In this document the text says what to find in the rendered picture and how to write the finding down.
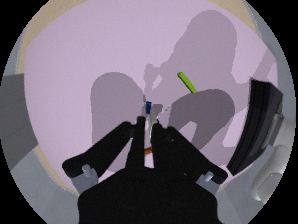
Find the orange rod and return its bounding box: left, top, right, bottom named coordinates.
left=144, top=147, right=152, bottom=155

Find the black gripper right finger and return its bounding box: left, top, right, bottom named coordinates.
left=148, top=109, right=228, bottom=208

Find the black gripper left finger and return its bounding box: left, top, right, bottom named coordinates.
left=62, top=108, right=146, bottom=210

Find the lime green rod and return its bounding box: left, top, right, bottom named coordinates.
left=178, top=72, right=197, bottom=94

